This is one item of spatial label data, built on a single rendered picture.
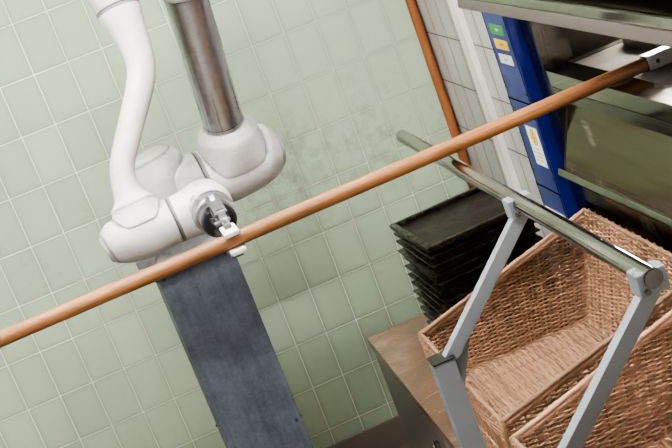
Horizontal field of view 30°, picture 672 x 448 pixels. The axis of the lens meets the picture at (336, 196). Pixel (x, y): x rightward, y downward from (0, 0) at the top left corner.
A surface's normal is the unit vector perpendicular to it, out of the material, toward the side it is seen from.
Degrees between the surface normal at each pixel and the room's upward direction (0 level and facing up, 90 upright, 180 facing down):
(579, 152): 70
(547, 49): 90
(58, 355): 90
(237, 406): 90
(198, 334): 90
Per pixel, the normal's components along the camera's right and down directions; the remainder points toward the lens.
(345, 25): 0.22, 0.20
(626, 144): -0.97, 0.05
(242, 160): 0.39, 0.46
